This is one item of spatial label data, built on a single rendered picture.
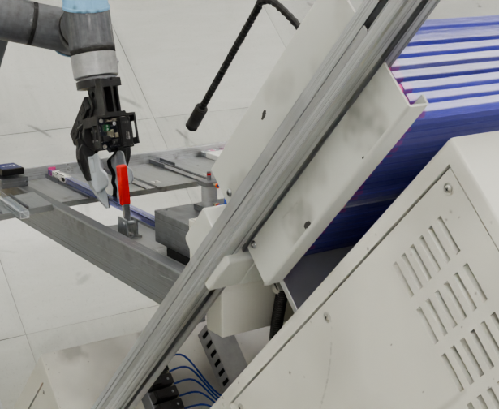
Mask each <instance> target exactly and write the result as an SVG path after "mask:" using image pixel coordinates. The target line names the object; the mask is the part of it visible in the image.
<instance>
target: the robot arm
mask: <svg viewBox="0 0 499 409"><path fill-rule="evenodd" d="M0 40H2V41H10V42H14V43H19V44H24V45H30V46H34V47H39V48H43V49H48V50H55V51H56V52H57V53H58V54H60V55H62V56H64V57H71V66H72V72H73V77H74V80H75V81H78V82H77V83H76V88H77V91H88V97H85V98H84V99H83V101H82V104H81V107H80V110H79V112H78V114H77V117H76V119H75V122H74V125H73V127H72V129H71V133H70V135H71V138H72V141H73V144H74V146H76V151H75V154H76V160H77V162H78V165H79V167H80V169H81V171H82V173H83V175H84V177H85V179H86V181H88V184H89V186H90V187H91V189H92V191H93V193H94V194H95V196H96V198H97V199H98V200H99V201H100V202H101V204H102V205H103V206H104V207H105V208H106V209H109V208H110V203H109V197H108V196H107V193H106V191H105V188H106V187H107V186H108V185H109V179H108V174H107V173H106V172H105V171H104V163H103V161H102V160H101V158H100V156H99V154H98V152H99V151H103V150H107V151H108V152H109V153H112V152H114V153H113V154H112V155H111V156H110V157H109V159H108V160H107V165H108V168H109V170H110V171H111V174H112V179H111V184H112V186H113V195H112V196H114V197H116V198H118V199H119V196H118V180H117V171H116V166H117V165H122V164H124V165H127V173H128V182H129V184H131V183H132V182H133V180H134V175H133V171H132V169H130V168H129V167H128V163H129V161H130V157H131V147H133V146H134V144H138V143H139V142H140V140H139V134H138V129H137V123H136V113H135V112H129V113H127V112H126V111H125V110H121V105H120V99H119V94H118V86H119V85H121V79H120V77H116V76H117V75H118V74H119V73H118V63H119V60H118V59H117V57H116V52H115V51H116V50H115V43H114V34H113V28H112V23H111V17H110V4H109V3H108V0H62V7H59V6H51V5H47V4H43V3H39V2H33V1H29V0H0ZM132 121H134V125H135V130H136V137H133V131H132V125H131V122H132Z"/></svg>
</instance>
